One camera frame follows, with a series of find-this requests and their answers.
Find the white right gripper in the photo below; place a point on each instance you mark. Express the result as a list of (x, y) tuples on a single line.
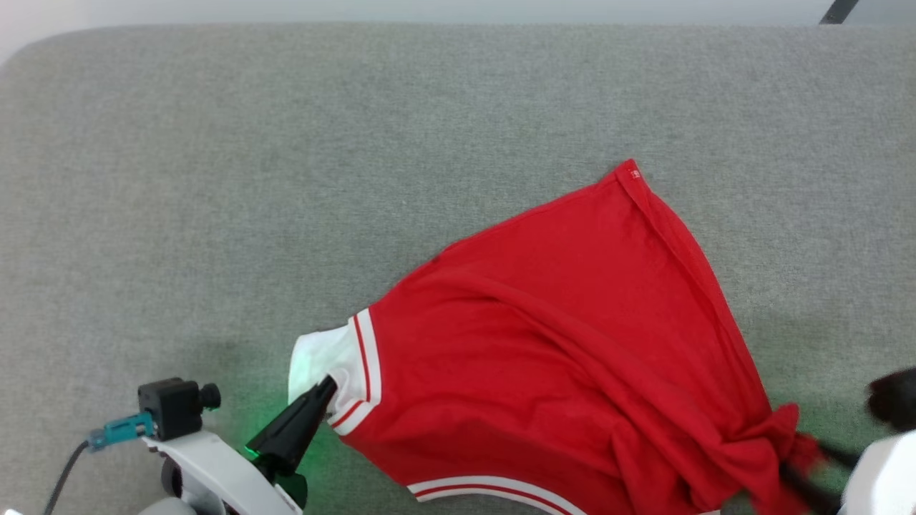
[(884, 479)]

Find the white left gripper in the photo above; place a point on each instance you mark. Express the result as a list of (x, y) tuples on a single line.
[(229, 479)]

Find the red garment with white stripes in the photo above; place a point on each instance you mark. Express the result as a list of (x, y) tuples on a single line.
[(572, 343)]

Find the dark grey metal pole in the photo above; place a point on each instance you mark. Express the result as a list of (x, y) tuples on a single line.
[(837, 11)]

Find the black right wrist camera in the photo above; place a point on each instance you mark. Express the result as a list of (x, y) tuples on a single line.
[(894, 400)]

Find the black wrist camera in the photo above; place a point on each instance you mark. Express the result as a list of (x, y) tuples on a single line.
[(172, 408), (894, 400)]

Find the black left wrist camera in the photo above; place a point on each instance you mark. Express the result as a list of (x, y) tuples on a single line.
[(172, 408)]

